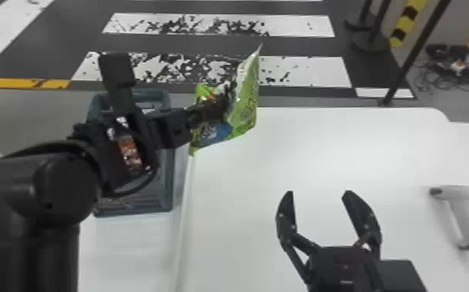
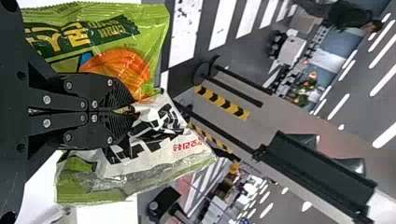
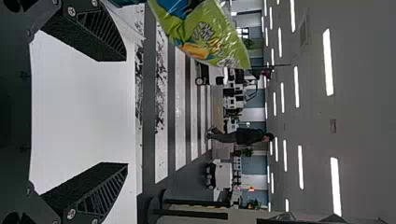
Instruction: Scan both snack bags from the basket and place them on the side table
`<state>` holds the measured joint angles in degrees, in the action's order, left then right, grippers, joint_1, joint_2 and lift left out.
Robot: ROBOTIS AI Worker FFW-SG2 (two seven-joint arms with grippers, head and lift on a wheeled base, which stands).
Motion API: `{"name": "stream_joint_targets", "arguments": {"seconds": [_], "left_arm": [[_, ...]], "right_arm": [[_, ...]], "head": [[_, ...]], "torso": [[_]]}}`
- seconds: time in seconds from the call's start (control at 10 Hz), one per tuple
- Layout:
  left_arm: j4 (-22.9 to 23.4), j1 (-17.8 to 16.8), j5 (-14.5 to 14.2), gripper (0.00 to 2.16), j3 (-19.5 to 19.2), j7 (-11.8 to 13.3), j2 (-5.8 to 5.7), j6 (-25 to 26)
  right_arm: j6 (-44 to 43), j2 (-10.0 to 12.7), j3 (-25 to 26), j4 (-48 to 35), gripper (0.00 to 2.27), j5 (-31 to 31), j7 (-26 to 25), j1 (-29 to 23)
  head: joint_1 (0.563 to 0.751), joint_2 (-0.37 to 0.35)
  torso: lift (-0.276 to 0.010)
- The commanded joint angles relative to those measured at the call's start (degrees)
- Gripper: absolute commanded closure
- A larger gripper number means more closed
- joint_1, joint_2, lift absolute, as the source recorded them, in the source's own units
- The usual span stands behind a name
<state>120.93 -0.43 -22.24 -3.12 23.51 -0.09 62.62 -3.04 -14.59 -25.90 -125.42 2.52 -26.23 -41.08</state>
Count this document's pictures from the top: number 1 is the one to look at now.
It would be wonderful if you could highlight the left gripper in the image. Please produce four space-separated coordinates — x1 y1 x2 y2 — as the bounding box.
148 83 237 151

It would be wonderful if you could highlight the blue basket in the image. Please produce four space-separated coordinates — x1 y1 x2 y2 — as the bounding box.
85 89 177 217

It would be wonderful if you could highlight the green snack packet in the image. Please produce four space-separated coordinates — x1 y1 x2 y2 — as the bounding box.
187 43 263 157

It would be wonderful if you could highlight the hand scanner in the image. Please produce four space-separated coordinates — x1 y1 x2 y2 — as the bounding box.
429 185 469 251

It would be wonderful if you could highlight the black cable bundle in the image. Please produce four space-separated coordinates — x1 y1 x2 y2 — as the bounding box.
415 42 469 93

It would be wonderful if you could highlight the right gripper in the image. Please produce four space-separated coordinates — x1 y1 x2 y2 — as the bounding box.
275 189 386 292

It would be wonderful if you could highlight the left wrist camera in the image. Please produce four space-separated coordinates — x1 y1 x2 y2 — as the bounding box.
97 52 138 117

